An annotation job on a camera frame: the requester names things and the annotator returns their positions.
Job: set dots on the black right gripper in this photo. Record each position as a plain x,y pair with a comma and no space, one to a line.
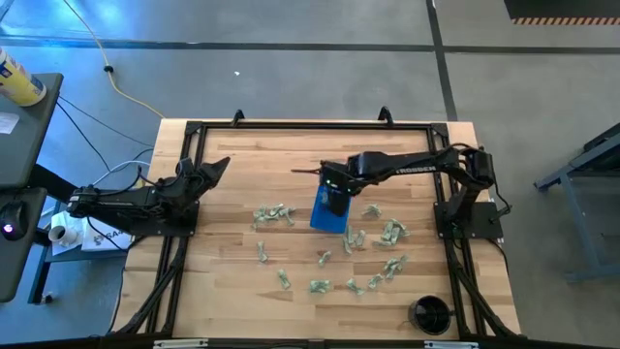
341,178

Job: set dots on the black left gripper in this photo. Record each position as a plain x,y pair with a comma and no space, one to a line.
194,177

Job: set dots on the blue plastic basket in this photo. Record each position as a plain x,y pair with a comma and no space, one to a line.
319,218

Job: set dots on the green white sweetener packet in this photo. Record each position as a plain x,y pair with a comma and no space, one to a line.
373,210
396,235
390,266
387,231
325,285
272,218
350,234
257,223
262,212
324,258
360,237
400,262
347,247
375,281
289,216
261,252
401,226
276,209
284,279

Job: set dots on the Stevia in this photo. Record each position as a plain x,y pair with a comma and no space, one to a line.
355,287

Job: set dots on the green white Truvia packet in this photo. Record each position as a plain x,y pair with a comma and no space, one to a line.
315,287

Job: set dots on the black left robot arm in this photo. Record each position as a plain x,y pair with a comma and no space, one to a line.
126,199

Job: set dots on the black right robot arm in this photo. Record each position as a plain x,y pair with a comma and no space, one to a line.
416,167

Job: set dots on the white printed paper bag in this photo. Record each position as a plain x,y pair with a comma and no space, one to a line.
104,240

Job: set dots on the black cup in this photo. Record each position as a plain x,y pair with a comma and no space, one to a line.
430,315

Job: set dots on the black desk support beam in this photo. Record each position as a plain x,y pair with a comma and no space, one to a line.
48,181

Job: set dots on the white pipe fitting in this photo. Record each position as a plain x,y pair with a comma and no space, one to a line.
60,235

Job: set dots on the silver table clamp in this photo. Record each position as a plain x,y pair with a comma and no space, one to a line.
179,344
450,345

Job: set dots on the grey side desk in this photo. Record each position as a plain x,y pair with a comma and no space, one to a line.
29,145

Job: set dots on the black computer mouse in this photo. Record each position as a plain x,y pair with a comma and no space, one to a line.
13,218

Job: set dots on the white paper slip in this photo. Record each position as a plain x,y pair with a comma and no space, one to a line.
7,123

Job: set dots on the yellow wipes canister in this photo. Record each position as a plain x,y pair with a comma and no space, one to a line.
19,82

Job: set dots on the grey desk tray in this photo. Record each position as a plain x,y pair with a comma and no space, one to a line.
14,271

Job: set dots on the blue grey metal cart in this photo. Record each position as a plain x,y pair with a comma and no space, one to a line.
577,218

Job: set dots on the black mat with hazard stripe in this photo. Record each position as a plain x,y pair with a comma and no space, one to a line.
557,9

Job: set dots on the black frame bracket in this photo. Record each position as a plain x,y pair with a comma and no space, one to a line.
238,117
386,116

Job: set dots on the black aluminium table frame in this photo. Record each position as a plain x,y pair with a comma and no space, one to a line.
315,126

